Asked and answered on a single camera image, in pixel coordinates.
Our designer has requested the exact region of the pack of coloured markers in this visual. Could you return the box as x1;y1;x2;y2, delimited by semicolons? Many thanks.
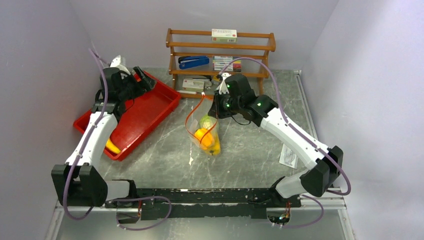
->
212;56;242;72

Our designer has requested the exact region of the green round cabbage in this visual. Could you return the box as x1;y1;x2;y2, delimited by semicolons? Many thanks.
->
199;114;217;130

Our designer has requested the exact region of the yellow orange bell pepper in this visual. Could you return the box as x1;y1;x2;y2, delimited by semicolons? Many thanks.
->
194;128;215;150

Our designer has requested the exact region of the clear zip top bag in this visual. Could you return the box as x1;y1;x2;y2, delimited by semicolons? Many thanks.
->
185;93;221;156

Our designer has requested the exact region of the white staples box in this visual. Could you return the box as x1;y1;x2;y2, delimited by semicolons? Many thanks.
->
182;78;205;93

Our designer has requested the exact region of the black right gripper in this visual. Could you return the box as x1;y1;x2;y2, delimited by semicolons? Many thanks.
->
207;89;243;120

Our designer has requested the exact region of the wooden three-tier shelf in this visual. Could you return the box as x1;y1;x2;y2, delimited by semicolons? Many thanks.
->
165;28;276;98

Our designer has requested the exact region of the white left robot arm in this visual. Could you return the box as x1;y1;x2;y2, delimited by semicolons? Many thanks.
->
51;66;156;207

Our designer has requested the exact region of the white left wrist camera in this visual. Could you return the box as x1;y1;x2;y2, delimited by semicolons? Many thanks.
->
109;55;131;74

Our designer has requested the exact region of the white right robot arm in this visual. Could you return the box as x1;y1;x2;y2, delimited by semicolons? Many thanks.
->
208;73;344;207

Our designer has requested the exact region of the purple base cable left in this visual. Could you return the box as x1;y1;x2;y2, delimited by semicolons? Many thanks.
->
109;196;172;232

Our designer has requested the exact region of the white box on top shelf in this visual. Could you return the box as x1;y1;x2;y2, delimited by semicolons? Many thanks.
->
211;28;238;44

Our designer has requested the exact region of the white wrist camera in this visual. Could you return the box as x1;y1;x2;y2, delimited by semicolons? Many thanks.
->
109;55;131;74
217;72;231;95

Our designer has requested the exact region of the red plastic tray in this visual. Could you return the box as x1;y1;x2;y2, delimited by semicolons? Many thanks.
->
73;72;181;161

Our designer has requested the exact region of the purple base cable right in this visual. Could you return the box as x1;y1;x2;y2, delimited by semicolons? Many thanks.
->
271;193;325;230

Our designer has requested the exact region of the white paper card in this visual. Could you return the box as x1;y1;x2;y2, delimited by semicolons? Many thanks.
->
279;144;298;169

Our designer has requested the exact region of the blue stapler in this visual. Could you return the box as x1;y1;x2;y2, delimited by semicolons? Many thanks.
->
177;55;210;70

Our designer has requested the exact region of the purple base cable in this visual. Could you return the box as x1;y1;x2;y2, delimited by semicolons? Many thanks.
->
271;193;325;230
109;196;172;232

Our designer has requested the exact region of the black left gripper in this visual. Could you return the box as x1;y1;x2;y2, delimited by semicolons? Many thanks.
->
118;66;156;102

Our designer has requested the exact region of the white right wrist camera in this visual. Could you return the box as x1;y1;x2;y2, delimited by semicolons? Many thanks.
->
217;72;231;95

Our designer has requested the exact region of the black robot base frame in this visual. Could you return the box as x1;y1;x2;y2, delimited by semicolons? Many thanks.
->
104;181;301;220

